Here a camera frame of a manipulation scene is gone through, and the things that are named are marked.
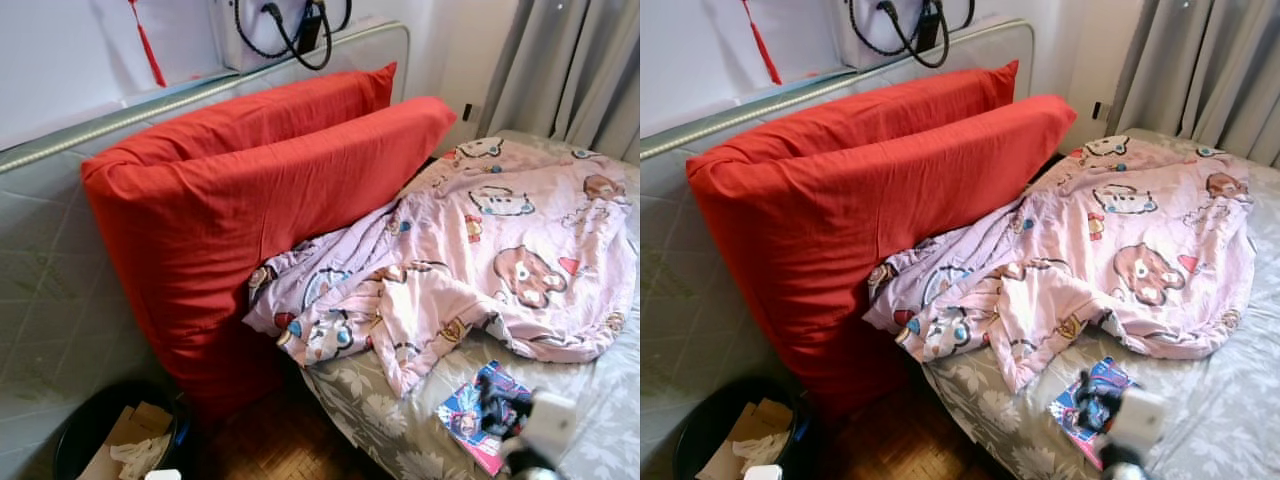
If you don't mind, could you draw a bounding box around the colourful comic book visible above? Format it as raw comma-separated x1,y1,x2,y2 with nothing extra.
436,360,536,477
1048,357,1141,469

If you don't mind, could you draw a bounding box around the pink cartoon print blanket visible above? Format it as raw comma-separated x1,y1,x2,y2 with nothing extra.
863,135,1256,396
243,137,641,399

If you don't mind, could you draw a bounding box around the grey floral bed sheet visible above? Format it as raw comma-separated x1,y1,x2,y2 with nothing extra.
300,128,641,480
920,125,1280,480

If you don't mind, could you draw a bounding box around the black waste bin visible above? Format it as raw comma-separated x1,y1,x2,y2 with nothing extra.
52,385,196,480
672,378,816,480

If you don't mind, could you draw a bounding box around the grey quilted mattress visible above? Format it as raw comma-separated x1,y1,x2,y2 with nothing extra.
0,20,411,480
640,18,1036,480

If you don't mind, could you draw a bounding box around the crumpled white paper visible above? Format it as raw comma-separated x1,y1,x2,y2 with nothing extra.
730,432,791,479
108,435,171,480

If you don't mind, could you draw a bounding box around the brown cardboard piece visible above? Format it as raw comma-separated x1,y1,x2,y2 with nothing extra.
78,402,176,480
697,397,796,480

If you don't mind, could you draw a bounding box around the red fabric covered cushion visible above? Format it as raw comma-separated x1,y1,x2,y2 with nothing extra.
715,60,1021,166
686,93,1079,416
82,95,459,421
105,62,399,166

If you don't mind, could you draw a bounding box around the grey curtain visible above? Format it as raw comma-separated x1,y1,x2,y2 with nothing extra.
1105,0,1280,169
478,0,641,163

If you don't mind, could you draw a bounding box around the red tassel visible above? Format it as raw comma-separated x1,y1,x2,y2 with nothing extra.
740,0,783,86
127,0,168,89

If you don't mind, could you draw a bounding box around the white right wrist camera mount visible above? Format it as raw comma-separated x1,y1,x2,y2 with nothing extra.
522,393,578,456
1105,388,1171,451

